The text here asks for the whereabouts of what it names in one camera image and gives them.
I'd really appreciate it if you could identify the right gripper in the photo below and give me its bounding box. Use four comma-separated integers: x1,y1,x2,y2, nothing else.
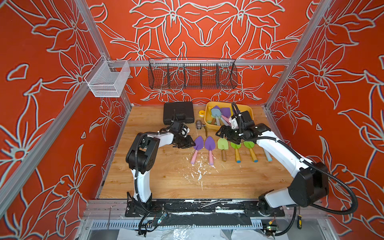
217,123,248,144

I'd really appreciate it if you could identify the purple shovel pink handle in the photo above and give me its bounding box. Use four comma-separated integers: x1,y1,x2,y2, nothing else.
205,136,216,166
191,136,204,165

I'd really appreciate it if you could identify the green shovel yellow handle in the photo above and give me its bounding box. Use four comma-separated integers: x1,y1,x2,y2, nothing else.
243,141,258,163
231,142,242,163

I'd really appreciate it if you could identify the light green shovel wooden handle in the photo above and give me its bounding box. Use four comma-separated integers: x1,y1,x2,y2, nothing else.
217,138,229,162

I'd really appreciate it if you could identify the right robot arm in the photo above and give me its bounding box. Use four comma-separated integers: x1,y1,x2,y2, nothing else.
216,105,358,216

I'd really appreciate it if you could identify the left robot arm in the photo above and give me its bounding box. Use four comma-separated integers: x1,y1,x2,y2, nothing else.
126,121,196,214

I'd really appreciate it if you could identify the yellow plastic storage box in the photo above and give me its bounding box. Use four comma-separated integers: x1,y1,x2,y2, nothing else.
204,102,254,130

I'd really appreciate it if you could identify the black plastic tool case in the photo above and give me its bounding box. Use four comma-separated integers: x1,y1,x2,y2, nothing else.
163,102,195,125

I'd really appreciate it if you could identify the yellow tape roll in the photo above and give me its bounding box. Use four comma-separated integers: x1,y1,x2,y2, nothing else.
199,110,206,118

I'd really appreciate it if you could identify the yellow black screwdriver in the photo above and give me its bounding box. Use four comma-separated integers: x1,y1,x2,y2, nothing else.
297,215,303,230

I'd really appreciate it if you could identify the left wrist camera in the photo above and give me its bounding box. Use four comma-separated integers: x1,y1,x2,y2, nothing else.
171,121,190,137

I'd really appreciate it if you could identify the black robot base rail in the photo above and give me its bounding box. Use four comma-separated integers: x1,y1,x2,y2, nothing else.
124,197,286,218

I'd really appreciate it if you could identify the black wire wall basket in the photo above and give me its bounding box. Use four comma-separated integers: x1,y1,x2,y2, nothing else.
148,58,239,90

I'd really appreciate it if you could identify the clear plastic wall bin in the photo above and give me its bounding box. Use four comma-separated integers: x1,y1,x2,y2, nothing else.
85,56,131,98

